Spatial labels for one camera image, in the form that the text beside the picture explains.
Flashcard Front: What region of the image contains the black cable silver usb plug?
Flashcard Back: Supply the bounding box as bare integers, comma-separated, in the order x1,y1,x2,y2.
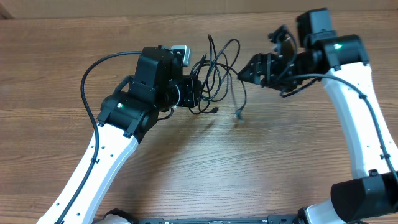
189,39,248,121

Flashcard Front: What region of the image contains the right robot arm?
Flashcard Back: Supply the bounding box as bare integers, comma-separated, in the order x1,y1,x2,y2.
238,8,397,223

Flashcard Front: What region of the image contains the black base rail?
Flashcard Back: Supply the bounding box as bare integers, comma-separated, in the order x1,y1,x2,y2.
104,207,308,224

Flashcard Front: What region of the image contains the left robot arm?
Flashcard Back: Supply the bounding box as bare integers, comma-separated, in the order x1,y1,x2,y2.
39,45,201,223

